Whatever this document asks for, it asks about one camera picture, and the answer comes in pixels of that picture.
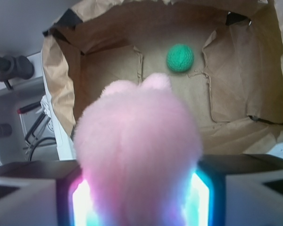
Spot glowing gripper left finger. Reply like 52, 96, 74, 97
0, 160, 94, 226

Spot pink plush bunny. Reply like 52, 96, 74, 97
74, 73, 202, 226

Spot green textured ball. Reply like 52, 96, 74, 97
166, 44, 194, 73

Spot black clamp knob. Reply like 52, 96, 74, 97
0, 56, 34, 90

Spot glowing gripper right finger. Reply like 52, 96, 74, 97
186, 154, 283, 226

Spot black cables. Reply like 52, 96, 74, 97
23, 113, 57, 162

